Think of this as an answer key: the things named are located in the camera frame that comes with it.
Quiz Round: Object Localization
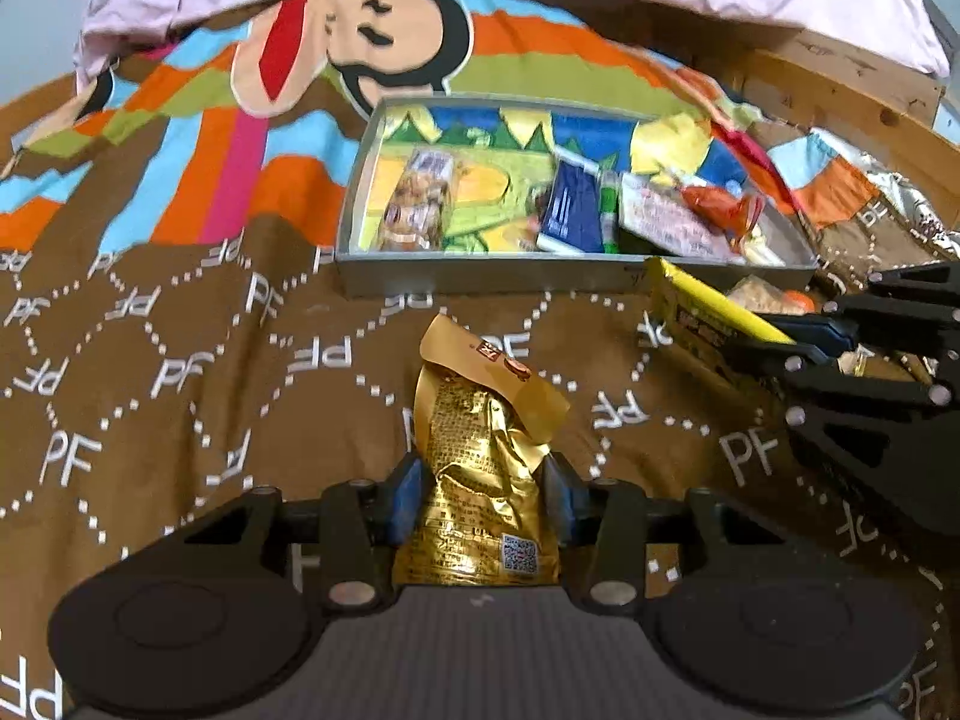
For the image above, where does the yellow snack bar packet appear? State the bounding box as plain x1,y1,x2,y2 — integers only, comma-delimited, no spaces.
643,259,797,387

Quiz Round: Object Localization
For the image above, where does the blue snack packet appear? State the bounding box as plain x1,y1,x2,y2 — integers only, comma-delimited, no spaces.
537,146,604,257

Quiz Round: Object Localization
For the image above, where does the green white small packet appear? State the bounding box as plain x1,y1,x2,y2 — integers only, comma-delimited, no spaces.
599,171,620,254

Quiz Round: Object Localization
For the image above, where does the gold foil snack packet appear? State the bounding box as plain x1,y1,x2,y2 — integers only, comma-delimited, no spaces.
392,316,569,587

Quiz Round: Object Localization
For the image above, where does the white pink snack packet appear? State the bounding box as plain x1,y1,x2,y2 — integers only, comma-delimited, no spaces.
613,174,745,263

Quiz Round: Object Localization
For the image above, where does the clear oat bar packet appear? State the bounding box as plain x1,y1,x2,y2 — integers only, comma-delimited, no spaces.
727,275,817,316

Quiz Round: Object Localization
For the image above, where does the colourful monkey bedspread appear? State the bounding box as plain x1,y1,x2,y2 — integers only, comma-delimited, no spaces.
2,0,958,718

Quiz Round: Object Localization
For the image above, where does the orange snack packet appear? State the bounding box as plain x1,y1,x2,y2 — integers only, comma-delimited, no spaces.
680,184,765,250

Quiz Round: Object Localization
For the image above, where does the grey metal tray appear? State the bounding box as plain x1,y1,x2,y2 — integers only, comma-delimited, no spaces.
335,96,815,296

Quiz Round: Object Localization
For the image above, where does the clear nut snack packet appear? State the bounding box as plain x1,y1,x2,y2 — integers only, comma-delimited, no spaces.
374,148,459,252

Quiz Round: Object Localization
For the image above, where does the wooden bed frame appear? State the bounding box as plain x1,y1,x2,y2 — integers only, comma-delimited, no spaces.
715,25,958,224

